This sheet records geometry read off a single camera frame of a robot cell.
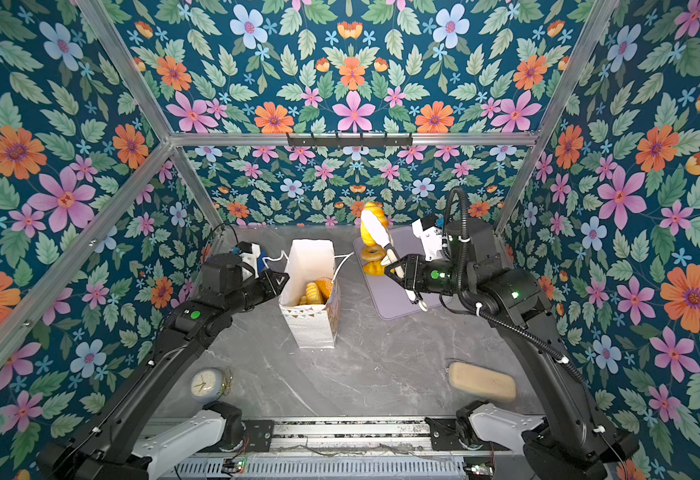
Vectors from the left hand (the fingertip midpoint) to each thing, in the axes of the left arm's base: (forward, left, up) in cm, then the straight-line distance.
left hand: (292, 270), depth 71 cm
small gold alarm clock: (-18, +25, -25) cm, 40 cm away
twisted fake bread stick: (+3, -2, -17) cm, 17 cm away
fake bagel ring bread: (+23, -21, -24) cm, 39 cm away
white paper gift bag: (-9, -4, -13) cm, 16 cm away
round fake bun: (+8, -5, -19) cm, 21 cm away
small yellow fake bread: (+18, -21, -26) cm, 38 cm away
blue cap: (0, +7, +3) cm, 7 cm away
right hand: (-8, -23, +10) cm, 26 cm away
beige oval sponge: (-22, -48, -26) cm, 59 cm away
